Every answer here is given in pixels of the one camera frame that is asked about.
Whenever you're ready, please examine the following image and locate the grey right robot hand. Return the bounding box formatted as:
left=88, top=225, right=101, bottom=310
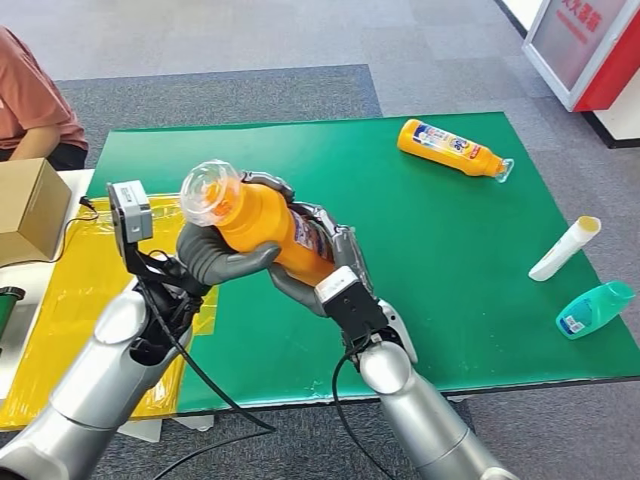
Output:
left=267, top=201, right=374, bottom=319

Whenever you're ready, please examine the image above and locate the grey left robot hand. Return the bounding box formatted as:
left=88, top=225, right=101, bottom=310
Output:
left=176, top=170, right=297, bottom=299

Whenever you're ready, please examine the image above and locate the orange bottle with clear cap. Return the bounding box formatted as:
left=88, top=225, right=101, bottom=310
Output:
left=179, top=158, right=337, bottom=288
left=396, top=118, right=515, bottom=185

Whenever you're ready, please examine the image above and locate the white tube bottle yellow cap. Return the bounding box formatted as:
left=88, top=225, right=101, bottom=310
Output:
left=528, top=215, right=602, bottom=284

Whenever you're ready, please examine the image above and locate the teal plastic bottle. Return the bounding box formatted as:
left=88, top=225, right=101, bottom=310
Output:
left=555, top=280, right=636, bottom=341

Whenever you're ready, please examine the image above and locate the green table mat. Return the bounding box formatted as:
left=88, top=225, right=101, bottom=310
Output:
left=87, top=111, right=640, bottom=414

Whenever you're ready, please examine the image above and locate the dark grey floor rug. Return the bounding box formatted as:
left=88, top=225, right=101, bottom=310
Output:
left=54, top=64, right=384, bottom=170

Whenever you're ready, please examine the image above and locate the white paper sheet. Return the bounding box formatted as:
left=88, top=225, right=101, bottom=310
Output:
left=117, top=413, right=216, bottom=444

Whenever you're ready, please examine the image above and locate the yellow plastic wrapped box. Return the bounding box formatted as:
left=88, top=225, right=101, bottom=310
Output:
left=0, top=193, right=220, bottom=432

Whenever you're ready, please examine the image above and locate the brown cardboard box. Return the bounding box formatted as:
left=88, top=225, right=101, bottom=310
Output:
left=0, top=157, right=73, bottom=269

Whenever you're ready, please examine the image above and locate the green cup with black rim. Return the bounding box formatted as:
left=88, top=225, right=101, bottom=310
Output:
left=0, top=286, right=26, bottom=340

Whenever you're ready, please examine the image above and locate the red and white display stand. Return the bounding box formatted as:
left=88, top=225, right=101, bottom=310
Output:
left=522, top=0, right=640, bottom=150

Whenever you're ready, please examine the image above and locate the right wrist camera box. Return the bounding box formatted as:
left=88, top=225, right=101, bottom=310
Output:
left=313, top=266, right=392, bottom=347

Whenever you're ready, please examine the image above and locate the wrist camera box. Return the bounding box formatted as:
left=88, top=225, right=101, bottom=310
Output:
left=313, top=266, right=392, bottom=347
left=106, top=180, right=154, bottom=274

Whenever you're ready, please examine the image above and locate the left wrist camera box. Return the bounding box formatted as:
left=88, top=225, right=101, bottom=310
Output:
left=106, top=180, right=154, bottom=274

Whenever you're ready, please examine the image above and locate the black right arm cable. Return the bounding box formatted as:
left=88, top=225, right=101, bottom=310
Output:
left=331, top=329, right=398, bottom=480

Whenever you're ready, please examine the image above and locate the thin black cable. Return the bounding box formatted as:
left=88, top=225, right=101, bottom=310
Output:
left=29, top=195, right=100, bottom=266

